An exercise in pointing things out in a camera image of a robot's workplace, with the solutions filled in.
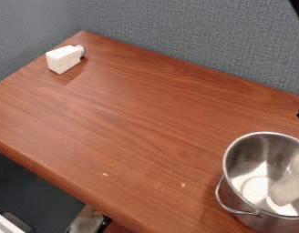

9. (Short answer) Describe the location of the stainless steel metal pot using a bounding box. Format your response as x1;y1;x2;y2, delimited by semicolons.
214;132;299;233

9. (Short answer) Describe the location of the white plush mushroom toy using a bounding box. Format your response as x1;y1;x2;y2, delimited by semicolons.
269;154;299;206

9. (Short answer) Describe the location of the white plastic bottle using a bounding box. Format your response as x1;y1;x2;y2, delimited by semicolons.
46;45;85;75

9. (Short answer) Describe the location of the white object at corner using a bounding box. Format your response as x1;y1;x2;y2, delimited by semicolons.
0;215;25;233

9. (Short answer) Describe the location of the table leg bracket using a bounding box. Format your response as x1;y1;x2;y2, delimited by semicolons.
67;205;112;233

